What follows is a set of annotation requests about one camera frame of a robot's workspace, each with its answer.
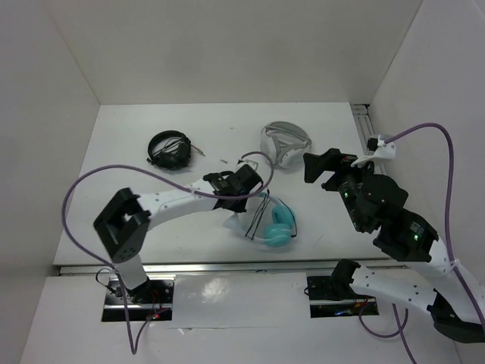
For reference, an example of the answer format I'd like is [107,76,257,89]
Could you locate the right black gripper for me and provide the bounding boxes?
[299,146,377,230]

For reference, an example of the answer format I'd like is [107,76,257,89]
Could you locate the teal white cat-ear headphones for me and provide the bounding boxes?
[223,190,298,249]

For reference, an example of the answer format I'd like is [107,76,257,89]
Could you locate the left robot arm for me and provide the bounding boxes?
[93,164,263,303]

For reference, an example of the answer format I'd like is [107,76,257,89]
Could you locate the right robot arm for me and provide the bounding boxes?
[303,149,484,344]

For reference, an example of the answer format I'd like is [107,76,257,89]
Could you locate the black headphones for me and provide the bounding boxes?
[146,130,205,171]

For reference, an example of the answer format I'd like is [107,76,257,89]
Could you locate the white grey gaming headset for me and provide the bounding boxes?
[260,121,312,170]

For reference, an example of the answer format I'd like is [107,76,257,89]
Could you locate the white cover plate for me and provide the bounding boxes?
[171,273,310,329]

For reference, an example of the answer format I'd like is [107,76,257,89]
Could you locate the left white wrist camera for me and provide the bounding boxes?
[236,159,259,171]

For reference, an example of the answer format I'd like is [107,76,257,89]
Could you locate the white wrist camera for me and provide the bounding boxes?
[351,134,396,168]
[236,159,259,171]

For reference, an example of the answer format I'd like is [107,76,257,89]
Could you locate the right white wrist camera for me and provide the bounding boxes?
[351,134,396,168]

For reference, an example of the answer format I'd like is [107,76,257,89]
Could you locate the aluminium side rail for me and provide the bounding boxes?
[350,104,377,155]

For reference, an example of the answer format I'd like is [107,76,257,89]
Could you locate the aluminium front rail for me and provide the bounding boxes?
[59,259,408,276]

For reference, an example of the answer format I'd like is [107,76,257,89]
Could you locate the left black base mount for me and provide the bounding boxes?
[95,268,175,322]

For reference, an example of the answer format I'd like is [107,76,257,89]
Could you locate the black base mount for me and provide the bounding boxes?
[304,275,379,319]
[95,268,175,322]

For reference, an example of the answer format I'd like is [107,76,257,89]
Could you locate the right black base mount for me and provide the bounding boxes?
[304,275,379,319]

